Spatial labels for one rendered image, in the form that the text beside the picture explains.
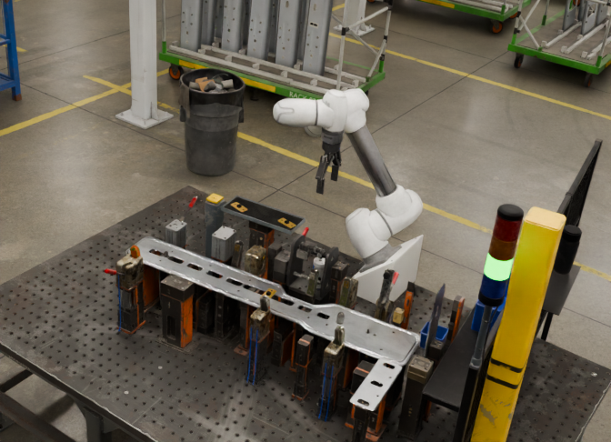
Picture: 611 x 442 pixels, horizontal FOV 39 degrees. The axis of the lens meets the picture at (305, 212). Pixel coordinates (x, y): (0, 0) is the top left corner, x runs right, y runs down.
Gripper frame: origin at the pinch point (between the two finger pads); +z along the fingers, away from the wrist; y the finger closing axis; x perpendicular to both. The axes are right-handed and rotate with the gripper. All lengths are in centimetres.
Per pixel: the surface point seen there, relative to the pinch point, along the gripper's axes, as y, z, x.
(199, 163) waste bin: -203, 135, -196
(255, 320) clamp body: 47, 43, -5
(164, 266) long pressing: 32, 46, -60
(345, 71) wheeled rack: -409, 117, -170
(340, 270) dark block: 7.0, 34.5, 13.2
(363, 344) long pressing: 33, 46, 37
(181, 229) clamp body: 9, 41, -67
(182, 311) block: 46, 55, -41
